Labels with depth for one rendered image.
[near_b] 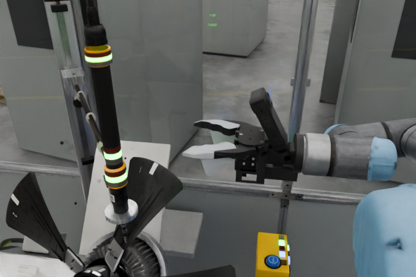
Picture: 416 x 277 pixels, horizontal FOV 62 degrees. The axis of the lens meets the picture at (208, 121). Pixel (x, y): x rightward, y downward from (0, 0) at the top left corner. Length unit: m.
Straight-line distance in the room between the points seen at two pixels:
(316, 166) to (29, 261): 0.90
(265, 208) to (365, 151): 1.07
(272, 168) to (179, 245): 0.94
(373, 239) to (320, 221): 1.34
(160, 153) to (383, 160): 0.75
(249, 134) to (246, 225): 1.14
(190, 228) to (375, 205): 1.28
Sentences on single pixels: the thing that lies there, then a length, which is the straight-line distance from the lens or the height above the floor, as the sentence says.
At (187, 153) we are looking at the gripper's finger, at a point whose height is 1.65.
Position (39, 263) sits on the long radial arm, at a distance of 1.21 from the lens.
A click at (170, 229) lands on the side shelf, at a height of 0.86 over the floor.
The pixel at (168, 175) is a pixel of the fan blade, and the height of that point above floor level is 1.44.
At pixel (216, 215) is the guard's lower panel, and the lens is 1.71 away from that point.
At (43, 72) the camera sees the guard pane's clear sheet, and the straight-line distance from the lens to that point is 1.62.
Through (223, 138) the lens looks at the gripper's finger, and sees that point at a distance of 0.69.
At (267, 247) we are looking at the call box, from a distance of 1.25.
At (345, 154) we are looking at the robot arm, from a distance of 0.63.
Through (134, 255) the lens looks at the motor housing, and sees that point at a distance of 1.09.
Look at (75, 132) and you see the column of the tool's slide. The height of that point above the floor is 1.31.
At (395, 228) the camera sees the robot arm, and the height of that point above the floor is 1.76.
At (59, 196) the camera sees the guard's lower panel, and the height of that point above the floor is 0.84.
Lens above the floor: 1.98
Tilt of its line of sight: 27 degrees down
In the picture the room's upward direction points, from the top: straight up
